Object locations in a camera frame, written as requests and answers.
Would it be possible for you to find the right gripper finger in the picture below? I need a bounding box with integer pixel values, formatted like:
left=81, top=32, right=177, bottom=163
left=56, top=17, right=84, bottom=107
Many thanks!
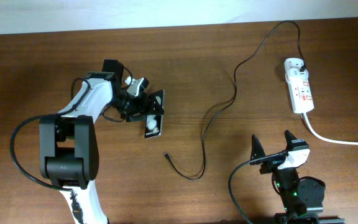
left=250, top=134, right=265, bottom=166
left=284, top=130, right=309, bottom=151

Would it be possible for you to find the black smartphone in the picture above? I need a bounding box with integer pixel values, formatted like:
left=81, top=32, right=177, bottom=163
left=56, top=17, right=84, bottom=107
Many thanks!
left=145, top=115, right=163, bottom=139

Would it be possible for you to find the black charging cable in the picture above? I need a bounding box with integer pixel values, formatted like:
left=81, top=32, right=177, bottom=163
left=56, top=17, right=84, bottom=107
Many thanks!
left=163, top=20, right=307, bottom=181

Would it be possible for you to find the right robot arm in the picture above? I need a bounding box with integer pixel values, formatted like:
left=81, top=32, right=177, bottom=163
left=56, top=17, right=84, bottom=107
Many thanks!
left=250, top=130, right=345, bottom=224

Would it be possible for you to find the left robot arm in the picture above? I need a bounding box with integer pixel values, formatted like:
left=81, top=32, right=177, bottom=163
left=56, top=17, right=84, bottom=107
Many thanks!
left=39, top=59, right=165, bottom=223

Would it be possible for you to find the white USB charger adapter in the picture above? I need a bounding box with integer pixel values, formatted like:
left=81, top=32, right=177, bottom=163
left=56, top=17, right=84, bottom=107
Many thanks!
left=284, top=58, right=308, bottom=81

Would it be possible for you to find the white power strip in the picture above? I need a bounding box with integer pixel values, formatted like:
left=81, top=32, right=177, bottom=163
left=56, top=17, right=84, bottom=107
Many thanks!
left=285, top=68, right=314, bottom=114

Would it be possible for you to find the white power strip cord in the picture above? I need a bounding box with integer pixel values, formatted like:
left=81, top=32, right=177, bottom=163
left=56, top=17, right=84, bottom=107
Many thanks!
left=300, top=112, right=358, bottom=148

